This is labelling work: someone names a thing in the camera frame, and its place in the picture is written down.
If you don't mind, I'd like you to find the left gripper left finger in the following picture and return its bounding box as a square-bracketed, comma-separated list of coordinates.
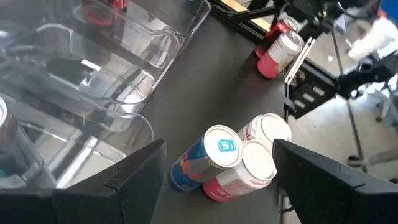
[104, 139, 168, 224]

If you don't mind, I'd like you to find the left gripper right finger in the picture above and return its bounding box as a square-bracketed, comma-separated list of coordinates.
[272, 138, 366, 224]

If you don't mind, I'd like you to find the white object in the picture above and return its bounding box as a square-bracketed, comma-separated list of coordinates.
[347, 17, 398, 62]

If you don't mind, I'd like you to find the clear plastic bin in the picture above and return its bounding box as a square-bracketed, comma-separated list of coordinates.
[0, 62, 155, 190]
[46, 0, 213, 71]
[0, 18, 187, 114]

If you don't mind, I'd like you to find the black equipment stand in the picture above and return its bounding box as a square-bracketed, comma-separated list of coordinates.
[337, 51, 398, 100]

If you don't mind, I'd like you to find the black table mat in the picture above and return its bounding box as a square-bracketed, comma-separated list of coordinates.
[136, 0, 290, 224]

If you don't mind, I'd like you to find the silver bracket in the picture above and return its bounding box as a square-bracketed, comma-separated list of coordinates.
[284, 36, 317, 85]

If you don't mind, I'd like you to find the red Coca-Cola can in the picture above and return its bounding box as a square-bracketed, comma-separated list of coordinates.
[110, 0, 130, 10]
[254, 15, 301, 58]
[82, 0, 114, 27]

